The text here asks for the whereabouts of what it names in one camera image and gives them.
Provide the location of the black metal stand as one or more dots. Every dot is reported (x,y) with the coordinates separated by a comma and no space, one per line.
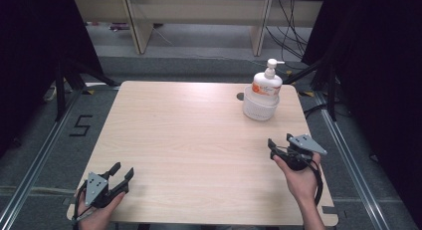
(60,90)
(331,97)

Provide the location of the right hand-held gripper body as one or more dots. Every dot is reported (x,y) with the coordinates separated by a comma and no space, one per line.
(307,145)

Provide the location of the person's right hand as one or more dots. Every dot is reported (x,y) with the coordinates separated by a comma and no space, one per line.
(302,183)

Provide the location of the black curtain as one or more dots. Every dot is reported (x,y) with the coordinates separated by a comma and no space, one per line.
(30,57)
(381,74)

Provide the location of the person's left hand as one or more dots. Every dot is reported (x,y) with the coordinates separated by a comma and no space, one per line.
(96,218)

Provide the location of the white ribbed plastic basket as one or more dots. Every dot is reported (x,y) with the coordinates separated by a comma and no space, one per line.
(258,112)

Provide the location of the beige wooden desk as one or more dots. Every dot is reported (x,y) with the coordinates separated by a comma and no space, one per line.
(199,9)

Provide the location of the white pump bottle orange label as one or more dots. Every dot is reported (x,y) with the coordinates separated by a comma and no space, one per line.
(265,85)

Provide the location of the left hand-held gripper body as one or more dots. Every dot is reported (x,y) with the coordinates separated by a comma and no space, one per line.
(96,188)

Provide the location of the aluminium floor rail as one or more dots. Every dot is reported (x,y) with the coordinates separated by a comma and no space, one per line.
(36,163)
(355,177)

